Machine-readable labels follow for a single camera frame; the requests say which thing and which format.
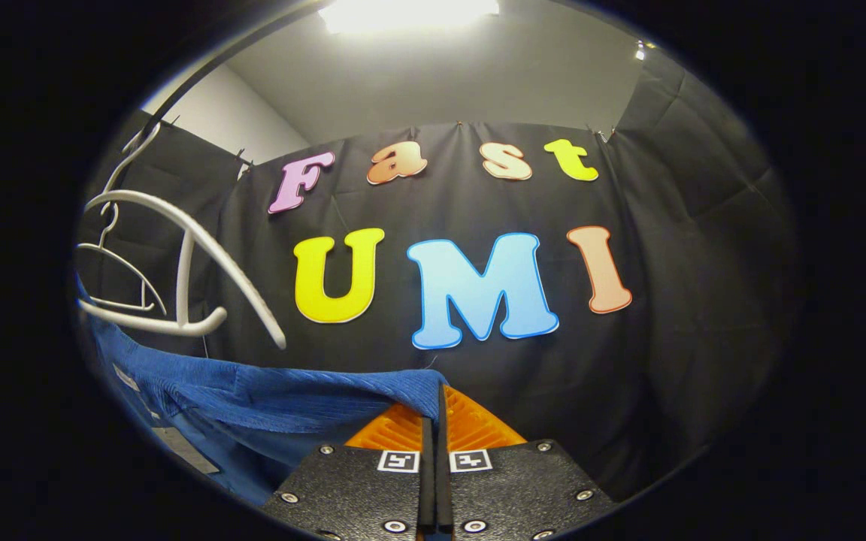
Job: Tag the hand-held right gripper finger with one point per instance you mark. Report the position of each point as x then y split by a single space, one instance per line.
428 481
442 481

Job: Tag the white plastic hanger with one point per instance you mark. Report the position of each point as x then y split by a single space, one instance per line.
125 304
186 278

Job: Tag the black metal clothes rack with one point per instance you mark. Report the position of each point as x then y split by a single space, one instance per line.
204 71

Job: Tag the black backdrop cloth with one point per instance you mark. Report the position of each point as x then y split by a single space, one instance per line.
666 338

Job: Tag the large ceiling light panel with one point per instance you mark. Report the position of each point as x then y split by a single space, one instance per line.
410 15

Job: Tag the small ceiling spot light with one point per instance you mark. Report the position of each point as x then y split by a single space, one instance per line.
640 51

